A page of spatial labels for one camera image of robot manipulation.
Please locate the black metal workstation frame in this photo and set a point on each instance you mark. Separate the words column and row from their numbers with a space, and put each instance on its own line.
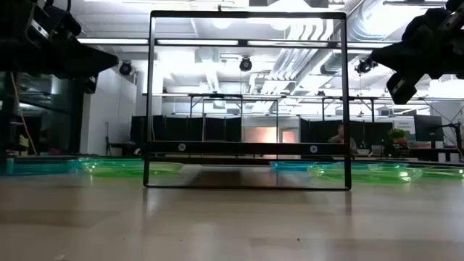
column 217, row 95
column 348, row 98

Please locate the blue translucent plastic plate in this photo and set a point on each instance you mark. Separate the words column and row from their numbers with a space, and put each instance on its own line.
column 290, row 166
column 384, row 165
column 32, row 167

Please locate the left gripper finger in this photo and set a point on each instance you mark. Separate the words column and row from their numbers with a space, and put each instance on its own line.
column 98, row 59

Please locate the small green office plant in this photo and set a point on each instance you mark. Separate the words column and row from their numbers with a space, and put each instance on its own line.
column 397, row 134

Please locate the small yellow object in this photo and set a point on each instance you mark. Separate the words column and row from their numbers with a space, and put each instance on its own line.
column 23, row 140

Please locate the black computer monitor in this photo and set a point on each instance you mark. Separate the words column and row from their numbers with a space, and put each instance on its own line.
column 427, row 128

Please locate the person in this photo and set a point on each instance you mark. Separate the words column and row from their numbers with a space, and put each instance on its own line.
column 340, row 137

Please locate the black metal shelf wooden board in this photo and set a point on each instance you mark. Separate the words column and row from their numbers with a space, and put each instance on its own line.
column 246, row 148

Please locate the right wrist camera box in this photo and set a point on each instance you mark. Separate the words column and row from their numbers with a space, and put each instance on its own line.
column 400, row 88

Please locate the white poster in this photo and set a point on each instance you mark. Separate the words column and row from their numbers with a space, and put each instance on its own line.
column 405, row 127

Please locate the green translucent plastic plate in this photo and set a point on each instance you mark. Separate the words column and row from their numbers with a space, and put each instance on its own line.
column 362, row 174
column 119, row 169
column 442, row 172

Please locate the black tripod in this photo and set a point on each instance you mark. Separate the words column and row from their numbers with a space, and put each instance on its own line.
column 107, row 141

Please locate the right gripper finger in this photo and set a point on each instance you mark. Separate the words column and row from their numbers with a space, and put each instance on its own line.
column 388, row 56

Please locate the black table rig frame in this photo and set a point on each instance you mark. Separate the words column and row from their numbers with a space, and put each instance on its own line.
column 54, row 157

